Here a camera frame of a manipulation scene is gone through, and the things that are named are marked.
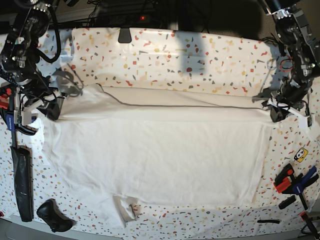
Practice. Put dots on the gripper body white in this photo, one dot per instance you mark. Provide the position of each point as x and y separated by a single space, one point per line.
30 102
290 97

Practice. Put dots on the white T-shirt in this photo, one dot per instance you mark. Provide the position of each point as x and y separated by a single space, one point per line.
116 147

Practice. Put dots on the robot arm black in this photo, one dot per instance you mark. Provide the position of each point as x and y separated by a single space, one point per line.
20 55
295 38

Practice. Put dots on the blue black bar clamp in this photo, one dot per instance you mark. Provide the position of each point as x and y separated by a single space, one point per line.
9 112

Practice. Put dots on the yellow cartoon face sticker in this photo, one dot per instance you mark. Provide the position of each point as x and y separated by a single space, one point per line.
300 155

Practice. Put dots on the red blue bar clamp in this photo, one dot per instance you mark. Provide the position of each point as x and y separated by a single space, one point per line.
287 183

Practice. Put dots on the terrazzo pattern tablecloth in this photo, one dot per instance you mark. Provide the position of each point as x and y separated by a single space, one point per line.
232 69

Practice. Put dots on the small black bar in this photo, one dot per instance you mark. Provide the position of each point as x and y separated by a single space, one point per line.
285 203

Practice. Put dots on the black game controller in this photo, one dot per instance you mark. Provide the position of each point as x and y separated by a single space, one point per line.
52 216

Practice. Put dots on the black power strip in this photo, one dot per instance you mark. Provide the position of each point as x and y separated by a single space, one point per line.
131 19

